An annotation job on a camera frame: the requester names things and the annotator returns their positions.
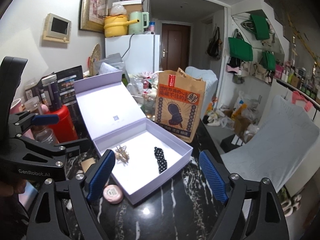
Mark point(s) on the cardboard box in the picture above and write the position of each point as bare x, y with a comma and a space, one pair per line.
131, 7

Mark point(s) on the green electric kettle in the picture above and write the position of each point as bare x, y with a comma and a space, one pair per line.
136, 23

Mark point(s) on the black printed pouch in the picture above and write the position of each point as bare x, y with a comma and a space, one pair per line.
71, 85

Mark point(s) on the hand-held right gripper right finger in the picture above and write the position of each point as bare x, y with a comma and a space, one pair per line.
212, 177

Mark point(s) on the dark hanging bag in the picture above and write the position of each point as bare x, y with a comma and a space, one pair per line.
214, 45

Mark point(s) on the white slippers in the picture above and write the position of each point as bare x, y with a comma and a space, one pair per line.
292, 205

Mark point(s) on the clear plastic bottle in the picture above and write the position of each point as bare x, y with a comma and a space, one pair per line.
46, 136

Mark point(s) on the pink round compact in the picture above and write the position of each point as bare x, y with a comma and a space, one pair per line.
113, 194

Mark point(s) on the green tote bag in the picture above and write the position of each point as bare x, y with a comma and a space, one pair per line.
240, 50

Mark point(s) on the gold framed picture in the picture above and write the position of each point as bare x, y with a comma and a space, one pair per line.
93, 5

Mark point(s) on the dark jar with black lid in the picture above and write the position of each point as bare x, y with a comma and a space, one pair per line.
51, 92

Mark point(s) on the wall intercom panel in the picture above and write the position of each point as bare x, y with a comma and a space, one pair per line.
57, 27

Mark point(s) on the row of bottles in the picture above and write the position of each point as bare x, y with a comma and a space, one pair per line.
300, 78

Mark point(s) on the pearl hair clip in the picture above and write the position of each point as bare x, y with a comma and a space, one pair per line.
122, 155

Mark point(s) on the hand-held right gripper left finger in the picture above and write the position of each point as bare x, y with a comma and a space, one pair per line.
101, 176

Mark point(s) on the light blue covered chair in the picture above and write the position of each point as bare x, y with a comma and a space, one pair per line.
207, 80

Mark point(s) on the grey covered chair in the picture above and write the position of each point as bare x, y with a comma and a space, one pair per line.
275, 135

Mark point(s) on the woven straw fan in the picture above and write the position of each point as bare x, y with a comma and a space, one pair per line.
95, 57

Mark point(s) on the brown printed paper bag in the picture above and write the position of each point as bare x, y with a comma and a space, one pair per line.
175, 105

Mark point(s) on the white fridge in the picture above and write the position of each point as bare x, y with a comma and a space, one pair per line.
140, 52

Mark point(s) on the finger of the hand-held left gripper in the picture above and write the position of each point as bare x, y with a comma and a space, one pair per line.
46, 120
75, 148

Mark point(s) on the brown door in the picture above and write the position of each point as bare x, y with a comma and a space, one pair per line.
175, 47

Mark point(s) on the yellow pot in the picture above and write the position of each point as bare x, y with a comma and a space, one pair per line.
115, 26

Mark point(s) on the lavender gift box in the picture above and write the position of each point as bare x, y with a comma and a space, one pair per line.
112, 105

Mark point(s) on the red canister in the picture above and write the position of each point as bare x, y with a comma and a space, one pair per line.
65, 125

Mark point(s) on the grey plastic bag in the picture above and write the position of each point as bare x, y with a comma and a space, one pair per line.
112, 62

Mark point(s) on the pink cloth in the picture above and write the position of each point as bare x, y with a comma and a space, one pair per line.
303, 101

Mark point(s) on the clear plastic jar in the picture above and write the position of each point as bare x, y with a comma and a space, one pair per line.
32, 105

